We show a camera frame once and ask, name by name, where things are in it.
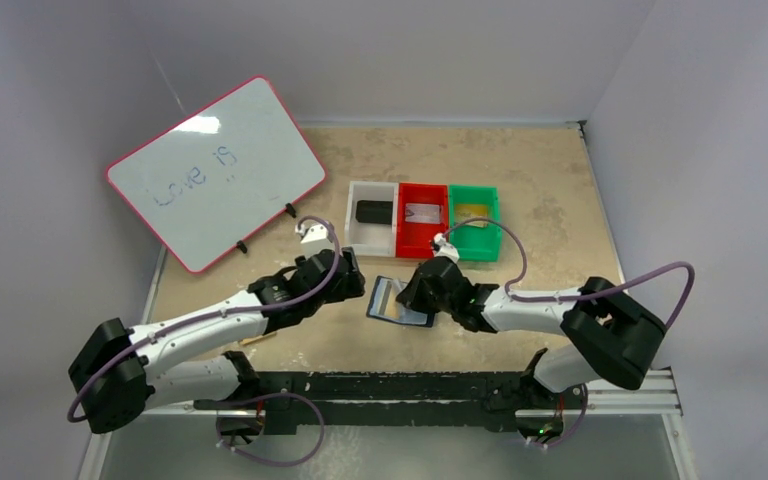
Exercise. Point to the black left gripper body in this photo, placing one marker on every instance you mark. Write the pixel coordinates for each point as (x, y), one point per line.
(347, 288)

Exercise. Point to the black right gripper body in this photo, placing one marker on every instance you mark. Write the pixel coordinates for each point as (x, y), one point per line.
(425, 285)

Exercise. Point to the red plastic bin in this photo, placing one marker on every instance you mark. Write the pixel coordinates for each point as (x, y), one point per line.
(413, 238)

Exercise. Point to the blue leather card holder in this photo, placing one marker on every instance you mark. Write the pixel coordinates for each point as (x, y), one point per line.
(386, 289)

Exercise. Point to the green plastic bin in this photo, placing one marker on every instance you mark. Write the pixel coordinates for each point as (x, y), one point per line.
(475, 244)

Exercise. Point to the white plastic bin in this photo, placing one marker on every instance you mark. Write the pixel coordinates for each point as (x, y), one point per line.
(369, 239)

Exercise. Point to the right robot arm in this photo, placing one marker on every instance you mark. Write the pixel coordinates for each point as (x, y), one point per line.
(610, 335)

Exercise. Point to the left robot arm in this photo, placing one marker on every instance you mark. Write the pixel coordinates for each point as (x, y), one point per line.
(122, 371)

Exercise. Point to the silver credit card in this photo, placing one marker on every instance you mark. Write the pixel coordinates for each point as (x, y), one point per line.
(421, 213)

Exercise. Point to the gold credit card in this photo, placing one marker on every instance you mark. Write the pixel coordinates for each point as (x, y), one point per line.
(473, 214)

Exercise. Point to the black card in bin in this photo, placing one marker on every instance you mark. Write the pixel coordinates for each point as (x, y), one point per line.
(378, 212)

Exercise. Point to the orange circuit board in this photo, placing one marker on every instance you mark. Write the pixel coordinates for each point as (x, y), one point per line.
(250, 341)

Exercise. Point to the pink framed whiteboard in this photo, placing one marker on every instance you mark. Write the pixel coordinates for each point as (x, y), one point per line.
(210, 182)

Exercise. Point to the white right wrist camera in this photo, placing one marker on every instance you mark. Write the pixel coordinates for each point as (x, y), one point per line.
(442, 248)

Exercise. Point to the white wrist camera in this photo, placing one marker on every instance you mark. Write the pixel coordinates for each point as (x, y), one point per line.
(442, 248)
(316, 235)

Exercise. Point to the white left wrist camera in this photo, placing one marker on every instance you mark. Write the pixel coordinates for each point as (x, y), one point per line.
(316, 235)

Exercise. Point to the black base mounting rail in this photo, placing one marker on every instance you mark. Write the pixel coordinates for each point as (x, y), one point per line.
(496, 401)

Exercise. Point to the aluminium frame rail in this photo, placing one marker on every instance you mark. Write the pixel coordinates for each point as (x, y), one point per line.
(617, 434)

